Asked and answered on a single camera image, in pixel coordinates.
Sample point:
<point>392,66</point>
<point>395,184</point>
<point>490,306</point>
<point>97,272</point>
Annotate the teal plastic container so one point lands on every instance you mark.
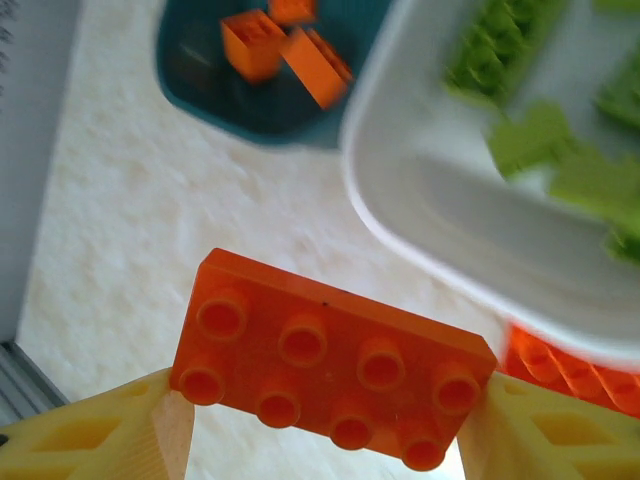
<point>200,70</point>

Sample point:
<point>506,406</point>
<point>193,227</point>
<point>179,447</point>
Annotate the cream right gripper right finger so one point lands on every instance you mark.
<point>565,445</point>

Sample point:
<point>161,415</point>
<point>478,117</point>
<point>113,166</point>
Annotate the orange lego brick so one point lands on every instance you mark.
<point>250,50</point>
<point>292,10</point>
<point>325,360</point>
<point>560,372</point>
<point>315,70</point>

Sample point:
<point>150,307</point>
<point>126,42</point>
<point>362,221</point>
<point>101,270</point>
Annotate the green lego brick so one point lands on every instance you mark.
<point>625,247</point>
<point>620,100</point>
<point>595,187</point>
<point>617,5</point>
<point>530,140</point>
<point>500,50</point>

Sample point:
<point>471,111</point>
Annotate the aluminium side rail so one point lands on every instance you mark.
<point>20,380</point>

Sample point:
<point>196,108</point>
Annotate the white plastic container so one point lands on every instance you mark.
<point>450,225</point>

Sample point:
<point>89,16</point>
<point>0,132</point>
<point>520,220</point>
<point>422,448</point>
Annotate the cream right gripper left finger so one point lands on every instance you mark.
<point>75,445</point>

